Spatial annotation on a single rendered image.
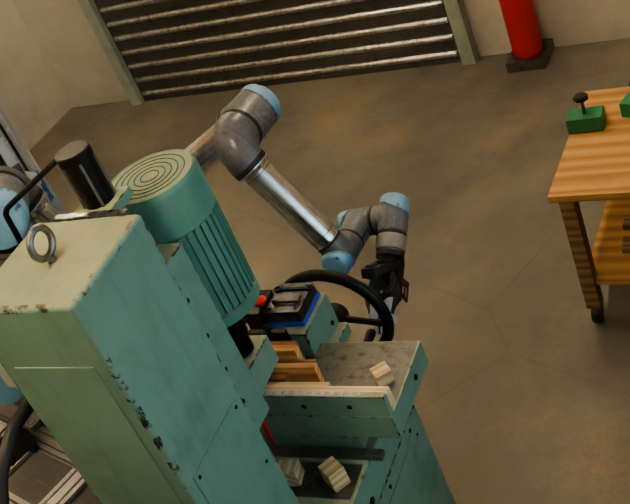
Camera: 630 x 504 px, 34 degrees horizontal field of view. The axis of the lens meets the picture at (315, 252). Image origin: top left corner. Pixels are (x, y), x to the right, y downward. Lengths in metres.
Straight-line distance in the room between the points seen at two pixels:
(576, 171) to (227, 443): 1.65
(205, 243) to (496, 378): 1.65
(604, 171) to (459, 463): 0.95
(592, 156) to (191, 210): 1.65
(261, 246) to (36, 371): 2.73
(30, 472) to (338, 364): 1.62
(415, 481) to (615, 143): 1.36
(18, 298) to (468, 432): 1.86
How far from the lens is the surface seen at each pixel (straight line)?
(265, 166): 2.47
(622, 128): 3.27
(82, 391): 1.64
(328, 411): 2.03
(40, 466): 3.52
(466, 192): 4.14
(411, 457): 2.25
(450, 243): 3.90
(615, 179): 3.05
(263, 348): 2.06
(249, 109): 2.51
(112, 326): 1.56
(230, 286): 1.89
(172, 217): 1.78
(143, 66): 5.97
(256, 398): 1.97
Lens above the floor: 2.25
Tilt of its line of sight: 33 degrees down
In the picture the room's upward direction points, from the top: 24 degrees counter-clockwise
